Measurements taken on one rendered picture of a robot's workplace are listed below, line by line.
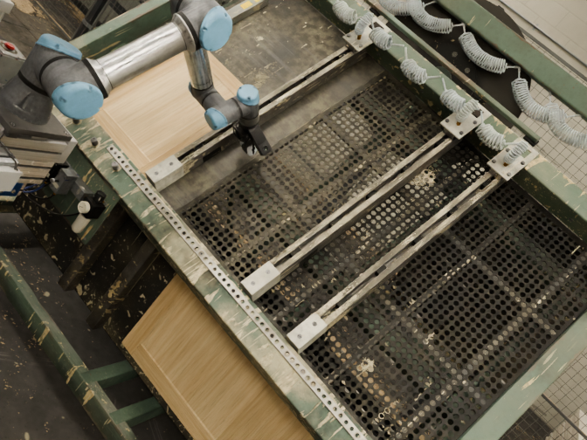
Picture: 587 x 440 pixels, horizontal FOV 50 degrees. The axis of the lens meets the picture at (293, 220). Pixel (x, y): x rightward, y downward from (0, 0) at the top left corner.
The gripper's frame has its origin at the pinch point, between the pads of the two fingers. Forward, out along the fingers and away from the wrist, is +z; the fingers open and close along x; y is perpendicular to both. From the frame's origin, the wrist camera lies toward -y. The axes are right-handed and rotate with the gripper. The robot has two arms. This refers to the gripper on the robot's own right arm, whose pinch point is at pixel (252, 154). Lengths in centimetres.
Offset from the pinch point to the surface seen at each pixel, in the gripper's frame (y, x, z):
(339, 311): -69, 19, -5
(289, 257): -42.3, 17.5, -1.2
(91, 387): -22, 96, 41
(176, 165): 11.0, 26.9, -5.0
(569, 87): -57, -123, -2
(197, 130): 22.5, 9.4, 0.7
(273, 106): 10.0, -18.7, -4.9
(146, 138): 31.8, 27.1, 0.7
